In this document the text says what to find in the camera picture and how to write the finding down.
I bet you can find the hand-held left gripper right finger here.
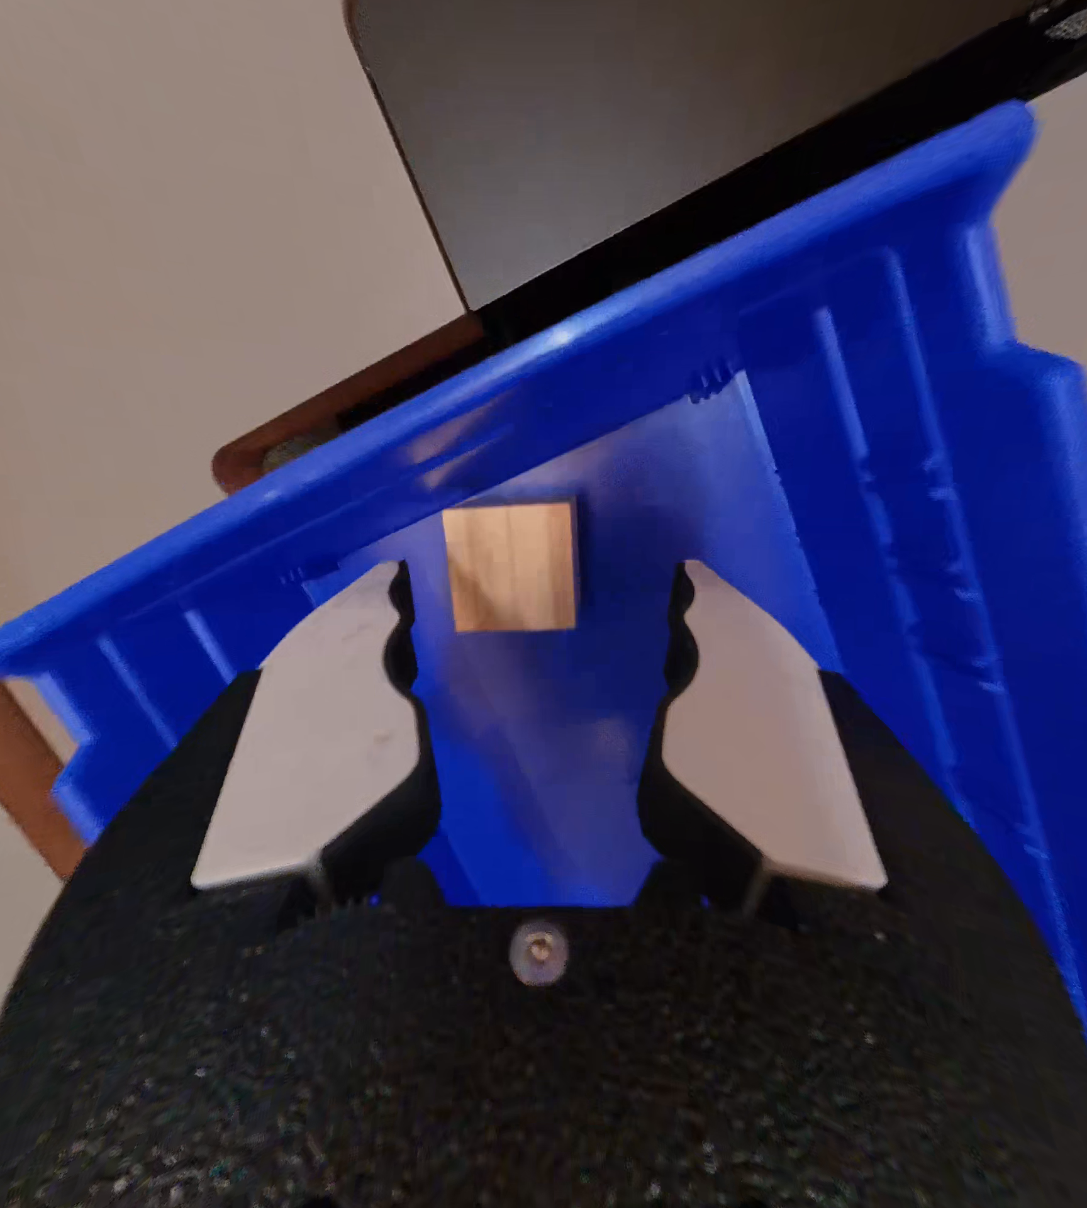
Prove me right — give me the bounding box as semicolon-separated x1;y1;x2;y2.
636;558;890;914

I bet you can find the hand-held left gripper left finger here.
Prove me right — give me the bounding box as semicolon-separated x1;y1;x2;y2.
189;558;443;912

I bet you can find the blue-striped wooden cube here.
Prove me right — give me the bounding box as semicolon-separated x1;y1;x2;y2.
442;499;582;634

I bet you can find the blue plastic storage bin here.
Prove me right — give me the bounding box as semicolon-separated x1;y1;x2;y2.
0;98;1087;1147

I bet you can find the black flat panel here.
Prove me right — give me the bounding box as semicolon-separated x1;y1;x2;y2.
344;0;1087;327

